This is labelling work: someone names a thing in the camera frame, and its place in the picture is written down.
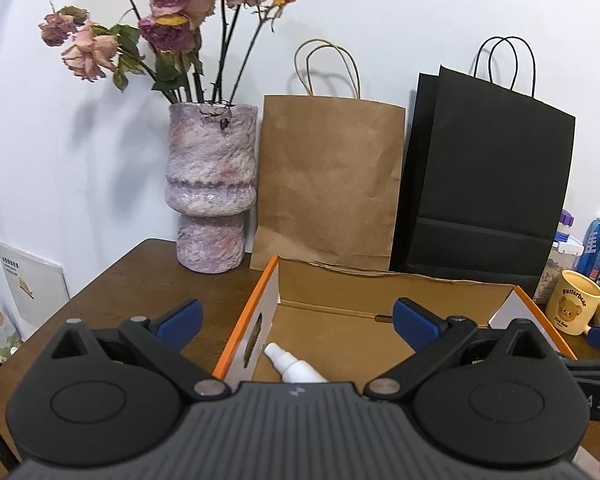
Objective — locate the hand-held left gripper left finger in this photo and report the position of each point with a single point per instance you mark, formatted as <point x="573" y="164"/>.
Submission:
<point x="180" y="321"/>

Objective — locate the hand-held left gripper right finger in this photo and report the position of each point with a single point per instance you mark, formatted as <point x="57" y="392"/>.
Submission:
<point x="415" y="322"/>

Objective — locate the red cardboard box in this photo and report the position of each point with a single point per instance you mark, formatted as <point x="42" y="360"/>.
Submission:
<point x="330" y="320"/>

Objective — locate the white spray bottle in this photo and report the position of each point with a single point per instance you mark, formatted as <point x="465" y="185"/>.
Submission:
<point x="297" y="367"/>

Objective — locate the yellow bear mug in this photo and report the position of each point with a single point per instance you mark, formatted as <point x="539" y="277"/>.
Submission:
<point x="572" y="305"/>

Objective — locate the clear food storage container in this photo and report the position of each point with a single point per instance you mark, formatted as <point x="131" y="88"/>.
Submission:
<point x="555" y="270"/>

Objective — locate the blue soda can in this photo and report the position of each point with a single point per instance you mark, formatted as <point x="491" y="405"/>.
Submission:
<point x="595" y="250"/>

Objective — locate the purple lid jar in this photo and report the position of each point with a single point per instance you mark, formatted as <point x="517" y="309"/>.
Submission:
<point x="566" y="227"/>

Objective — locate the pink ceramic vase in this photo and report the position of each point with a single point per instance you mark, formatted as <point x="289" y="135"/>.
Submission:
<point x="210" y="185"/>

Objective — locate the white flat carton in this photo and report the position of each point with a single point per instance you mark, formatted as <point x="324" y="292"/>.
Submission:
<point x="30" y="280"/>

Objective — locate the brown paper bag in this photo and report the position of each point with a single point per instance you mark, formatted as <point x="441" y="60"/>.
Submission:
<point x="325" y="180"/>

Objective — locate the black paper bag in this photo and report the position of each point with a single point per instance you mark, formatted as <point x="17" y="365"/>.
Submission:
<point x="490" y="170"/>

